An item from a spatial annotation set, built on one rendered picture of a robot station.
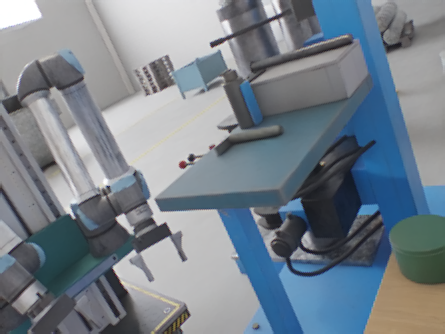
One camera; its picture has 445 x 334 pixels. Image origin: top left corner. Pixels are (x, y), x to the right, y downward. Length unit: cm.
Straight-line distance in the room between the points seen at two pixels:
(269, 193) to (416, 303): 37
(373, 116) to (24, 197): 153
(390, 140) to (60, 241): 148
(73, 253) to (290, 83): 122
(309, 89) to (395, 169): 68
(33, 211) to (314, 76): 133
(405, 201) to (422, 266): 126
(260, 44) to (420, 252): 138
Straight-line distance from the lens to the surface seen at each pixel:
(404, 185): 193
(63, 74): 167
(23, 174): 193
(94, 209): 155
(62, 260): 198
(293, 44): 328
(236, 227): 108
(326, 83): 134
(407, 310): 71
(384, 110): 178
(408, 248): 71
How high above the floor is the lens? 143
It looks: 17 degrees down
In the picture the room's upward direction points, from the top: 24 degrees counter-clockwise
